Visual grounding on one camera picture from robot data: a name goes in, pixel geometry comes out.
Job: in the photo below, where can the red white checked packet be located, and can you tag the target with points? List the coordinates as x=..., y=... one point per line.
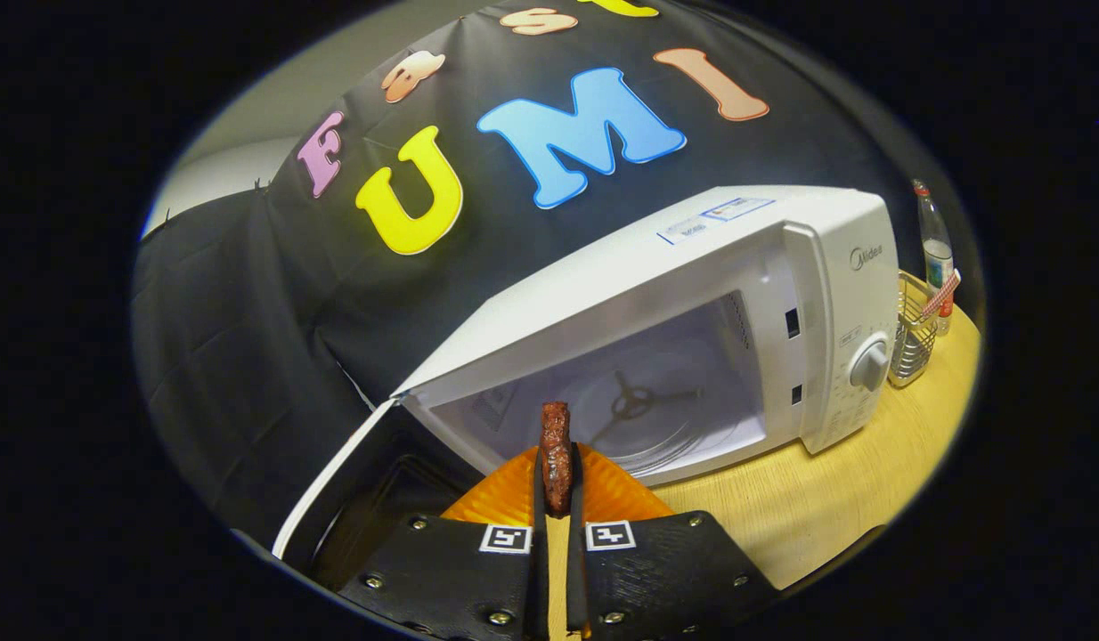
x=943, y=292

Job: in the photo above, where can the clear plastic bottle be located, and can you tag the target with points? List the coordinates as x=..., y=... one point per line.
x=934, y=240

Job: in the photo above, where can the reddish brown meat slice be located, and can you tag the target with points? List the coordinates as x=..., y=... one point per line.
x=557, y=463

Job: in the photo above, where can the white toaster oven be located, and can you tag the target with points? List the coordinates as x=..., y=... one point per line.
x=692, y=258

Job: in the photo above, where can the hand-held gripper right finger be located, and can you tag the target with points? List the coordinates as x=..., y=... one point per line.
x=576, y=579

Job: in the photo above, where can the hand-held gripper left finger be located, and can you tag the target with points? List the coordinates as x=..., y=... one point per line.
x=541, y=588

